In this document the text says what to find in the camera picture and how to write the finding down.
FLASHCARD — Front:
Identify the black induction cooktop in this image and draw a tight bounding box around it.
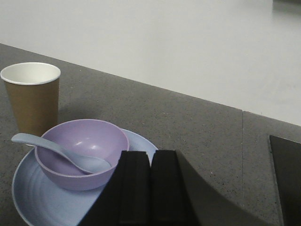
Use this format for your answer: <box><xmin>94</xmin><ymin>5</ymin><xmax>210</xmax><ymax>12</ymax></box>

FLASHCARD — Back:
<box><xmin>269</xmin><ymin>135</ymin><xmax>301</xmax><ymax>226</ymax></box>

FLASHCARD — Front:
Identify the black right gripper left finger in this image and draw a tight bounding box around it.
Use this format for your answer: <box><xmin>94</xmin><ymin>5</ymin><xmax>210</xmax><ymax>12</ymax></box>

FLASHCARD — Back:
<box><xmin>79</xmin><ymin>151</ymin><xmax>150</xmax><ymax>226</ymax></box>

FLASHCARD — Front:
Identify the purple plastic bowl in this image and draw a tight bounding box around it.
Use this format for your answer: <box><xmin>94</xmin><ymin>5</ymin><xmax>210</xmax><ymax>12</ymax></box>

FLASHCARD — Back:
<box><xmin>34</xmin><ymin>119</ymin><xmax>130</xmax><ymax>191</ymax></box>

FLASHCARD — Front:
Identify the brown paper cup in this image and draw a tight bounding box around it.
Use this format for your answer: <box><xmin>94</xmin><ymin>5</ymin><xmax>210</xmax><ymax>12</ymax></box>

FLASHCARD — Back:
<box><xmin>0</xmin><ymin>62</ymin><xmax>61</xmax><ymax>136</ymax></box>

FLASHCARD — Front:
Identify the light blue plastic plate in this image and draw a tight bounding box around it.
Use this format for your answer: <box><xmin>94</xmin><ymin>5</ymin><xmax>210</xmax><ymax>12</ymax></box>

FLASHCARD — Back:
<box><xmin>11</xmin><ymin>128</ymin><xmax>159</xmax><ymax>226</ymax></box>

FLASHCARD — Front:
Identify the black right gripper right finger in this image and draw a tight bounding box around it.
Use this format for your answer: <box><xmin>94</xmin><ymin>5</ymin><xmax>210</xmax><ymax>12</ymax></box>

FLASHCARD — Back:
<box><xmin>151</xmin><ymin>150</ymin><xmax>267</xmax><ymax>226</ymax></box>

